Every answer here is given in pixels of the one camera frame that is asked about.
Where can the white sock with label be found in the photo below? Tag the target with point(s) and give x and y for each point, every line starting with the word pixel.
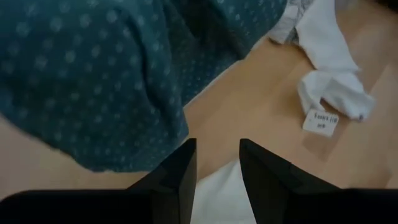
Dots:
pixel 335 90

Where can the white cloth with grey print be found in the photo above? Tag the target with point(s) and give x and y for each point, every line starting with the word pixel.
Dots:
pixel 289 21

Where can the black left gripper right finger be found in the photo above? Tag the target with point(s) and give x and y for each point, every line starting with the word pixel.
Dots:
pixel 267 177

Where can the teal dotted garment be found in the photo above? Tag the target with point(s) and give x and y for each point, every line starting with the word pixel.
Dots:
pixel 93 77

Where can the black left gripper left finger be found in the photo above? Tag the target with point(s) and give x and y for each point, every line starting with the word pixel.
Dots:
pixel 174 180

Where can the plain white sock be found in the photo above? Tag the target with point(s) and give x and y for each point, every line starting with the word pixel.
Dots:
pixel 326 37

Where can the white shirt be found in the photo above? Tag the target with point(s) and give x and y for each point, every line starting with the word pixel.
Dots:
pixel 220 199

